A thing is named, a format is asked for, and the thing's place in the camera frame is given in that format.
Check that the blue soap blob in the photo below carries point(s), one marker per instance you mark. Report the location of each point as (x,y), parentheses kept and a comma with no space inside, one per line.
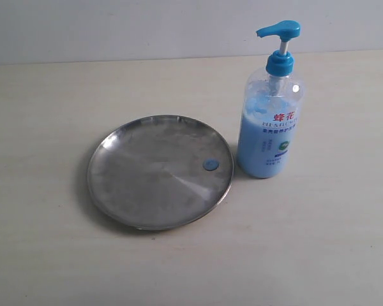
(210,164)

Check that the blue pump lotion bottle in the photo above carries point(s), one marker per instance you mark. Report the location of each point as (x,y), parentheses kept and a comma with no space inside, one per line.
(272,103)

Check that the round steel plate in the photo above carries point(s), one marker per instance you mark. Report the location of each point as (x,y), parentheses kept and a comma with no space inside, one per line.
(147,174)

